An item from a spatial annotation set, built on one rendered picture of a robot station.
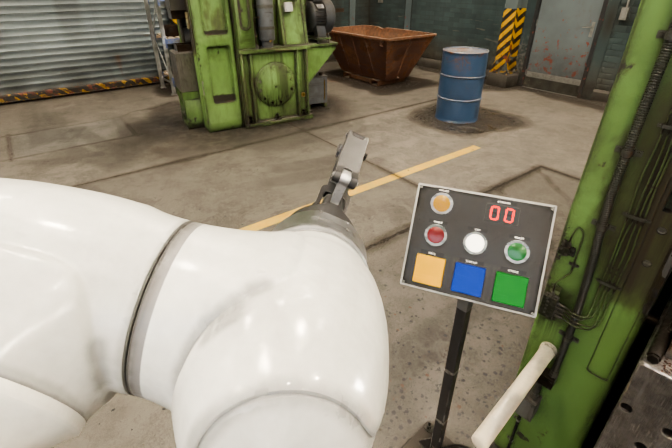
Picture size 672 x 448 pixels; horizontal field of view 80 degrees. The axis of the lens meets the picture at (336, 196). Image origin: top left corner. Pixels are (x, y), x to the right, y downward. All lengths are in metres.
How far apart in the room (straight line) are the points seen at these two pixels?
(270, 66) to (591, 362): 4.56
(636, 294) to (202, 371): 1.26
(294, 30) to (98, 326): 5.27
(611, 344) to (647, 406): 0.24
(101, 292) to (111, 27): 7.84
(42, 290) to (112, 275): 0.03
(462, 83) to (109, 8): 5.64
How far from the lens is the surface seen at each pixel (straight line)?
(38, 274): 0.23
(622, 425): 1.36
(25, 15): 7.90
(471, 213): 1.10
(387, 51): 6.99
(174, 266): 0.22
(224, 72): 5.23
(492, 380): 2.24
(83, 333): 0.23
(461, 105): 5.57
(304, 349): 0.17
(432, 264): 1.10
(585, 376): 1.58
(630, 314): 1.40
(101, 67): 8.06
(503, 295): 1.11
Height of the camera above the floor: 1.69
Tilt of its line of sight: 28 degrees down
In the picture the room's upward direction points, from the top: straight up
